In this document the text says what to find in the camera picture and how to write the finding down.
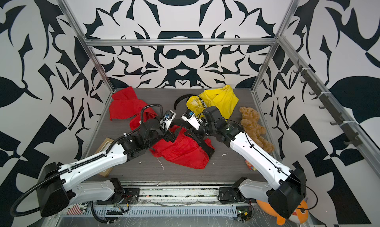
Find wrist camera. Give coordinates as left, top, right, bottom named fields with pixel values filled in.
left=182, top=109, right=202, bottom=131
left=160, top=110, right=176, bottom=134

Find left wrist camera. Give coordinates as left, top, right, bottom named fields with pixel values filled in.
left=160, top=110, right=176, bottom=134

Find yellow trousers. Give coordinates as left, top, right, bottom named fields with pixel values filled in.
left=186, top=85, right=239, bottom=119

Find red trousers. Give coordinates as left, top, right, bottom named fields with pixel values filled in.
left=109, top=87, right=210, bottom=169

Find framed picture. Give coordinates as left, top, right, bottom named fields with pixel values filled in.
left=94, top=137, right=115, bottom=178

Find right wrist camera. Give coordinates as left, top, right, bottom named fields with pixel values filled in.
left=182, top=109, right=202, bottom=131

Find white cable duct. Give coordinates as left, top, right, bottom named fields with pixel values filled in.
left=95, top=206, right=237, bottom=218

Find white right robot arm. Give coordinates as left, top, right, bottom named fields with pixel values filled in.
left=182, top=106, right=316, bottom=219

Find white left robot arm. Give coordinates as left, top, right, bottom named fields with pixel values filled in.
left=10, top=110, right=191, bottom=217

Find orange plush fish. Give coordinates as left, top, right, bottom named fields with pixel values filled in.
left=256, top=200, right=309, bottom=226

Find small colourful toy figure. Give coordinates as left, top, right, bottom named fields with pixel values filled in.
left=245, top=160, right=257, bottom=171

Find striped printed bag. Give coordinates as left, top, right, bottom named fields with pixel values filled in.
left=66, top=204, right=85, bottom=215

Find brown teddy bear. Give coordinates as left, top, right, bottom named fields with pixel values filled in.
left=239, top=107, right=275, bottom=153

